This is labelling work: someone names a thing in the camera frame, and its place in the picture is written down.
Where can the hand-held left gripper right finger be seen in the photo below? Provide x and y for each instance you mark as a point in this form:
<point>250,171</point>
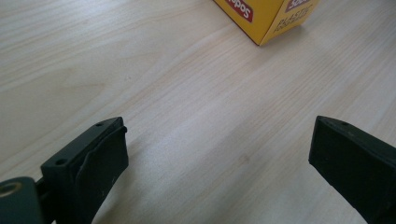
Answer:
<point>358,165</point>

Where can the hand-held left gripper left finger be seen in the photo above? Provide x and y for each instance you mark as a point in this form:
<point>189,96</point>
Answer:
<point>90,174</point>

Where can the yellow cardboard box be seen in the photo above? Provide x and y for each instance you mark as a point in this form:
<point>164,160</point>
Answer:
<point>264,18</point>

